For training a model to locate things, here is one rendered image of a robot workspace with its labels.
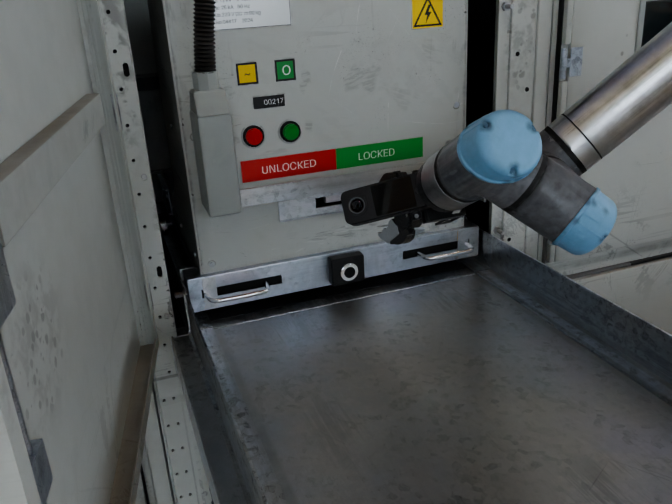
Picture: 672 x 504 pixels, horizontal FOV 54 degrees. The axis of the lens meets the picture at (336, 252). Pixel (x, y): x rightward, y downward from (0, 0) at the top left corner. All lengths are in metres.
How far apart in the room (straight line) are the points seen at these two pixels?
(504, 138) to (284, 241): 0.53
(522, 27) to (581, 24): 0.10
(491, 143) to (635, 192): 0.74
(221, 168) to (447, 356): 0.42
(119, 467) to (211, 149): 0.42
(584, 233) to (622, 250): 0.70
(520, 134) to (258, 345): 0.53
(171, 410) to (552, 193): 0.72
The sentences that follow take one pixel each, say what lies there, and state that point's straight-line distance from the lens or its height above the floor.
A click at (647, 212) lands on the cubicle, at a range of 1.44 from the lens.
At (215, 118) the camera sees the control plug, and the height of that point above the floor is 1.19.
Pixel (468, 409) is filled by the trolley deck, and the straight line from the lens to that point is 0.88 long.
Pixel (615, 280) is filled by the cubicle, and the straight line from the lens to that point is 1.44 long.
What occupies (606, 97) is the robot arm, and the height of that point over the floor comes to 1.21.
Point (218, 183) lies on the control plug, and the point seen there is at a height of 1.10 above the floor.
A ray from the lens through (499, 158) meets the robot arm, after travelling 0.69.
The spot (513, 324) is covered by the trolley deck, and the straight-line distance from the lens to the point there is 1.08.
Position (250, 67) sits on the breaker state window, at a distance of 1.05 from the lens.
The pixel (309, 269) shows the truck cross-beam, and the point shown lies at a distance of 1.14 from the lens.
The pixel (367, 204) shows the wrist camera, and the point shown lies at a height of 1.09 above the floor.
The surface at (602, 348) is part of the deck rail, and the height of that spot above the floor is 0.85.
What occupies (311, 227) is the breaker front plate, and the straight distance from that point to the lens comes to 1.13.
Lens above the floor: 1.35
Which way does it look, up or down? 22 degrees down
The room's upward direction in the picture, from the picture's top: 3 degrees counter-clockwise
